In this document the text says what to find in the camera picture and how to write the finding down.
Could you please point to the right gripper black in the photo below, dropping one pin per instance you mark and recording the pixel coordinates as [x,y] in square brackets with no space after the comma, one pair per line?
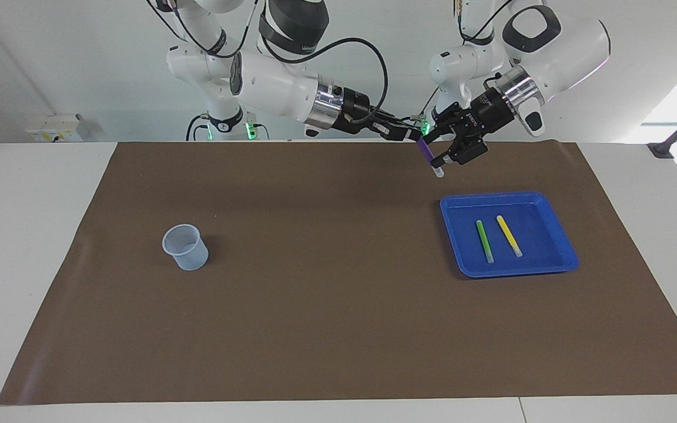
[356,111]

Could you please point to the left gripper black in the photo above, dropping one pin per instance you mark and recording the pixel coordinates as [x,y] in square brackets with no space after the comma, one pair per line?
[491,111]

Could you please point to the purple pen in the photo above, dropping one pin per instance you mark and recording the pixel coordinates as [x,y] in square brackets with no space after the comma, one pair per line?
[428,155]

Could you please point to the green pen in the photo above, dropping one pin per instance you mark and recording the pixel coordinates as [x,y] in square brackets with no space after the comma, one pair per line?
[483,239]

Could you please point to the yellow pen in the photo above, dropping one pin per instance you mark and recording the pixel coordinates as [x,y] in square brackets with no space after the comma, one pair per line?
[509,236]

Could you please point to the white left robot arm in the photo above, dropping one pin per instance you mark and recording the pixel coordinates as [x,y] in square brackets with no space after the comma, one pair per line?
[567,53]

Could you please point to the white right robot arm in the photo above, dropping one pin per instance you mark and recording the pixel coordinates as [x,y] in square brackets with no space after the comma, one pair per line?
[274,88]

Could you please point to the blue plastic tray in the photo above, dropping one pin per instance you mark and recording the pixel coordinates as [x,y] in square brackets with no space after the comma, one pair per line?
[538,235]

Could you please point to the brown table mat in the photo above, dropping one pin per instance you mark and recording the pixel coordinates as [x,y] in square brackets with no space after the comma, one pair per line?
[315,323]

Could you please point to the translucent plastic cup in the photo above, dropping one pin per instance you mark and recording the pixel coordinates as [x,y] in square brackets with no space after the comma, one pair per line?
[188,255]

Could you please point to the white wall socket box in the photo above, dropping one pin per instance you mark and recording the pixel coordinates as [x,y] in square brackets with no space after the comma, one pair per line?
[56,128]

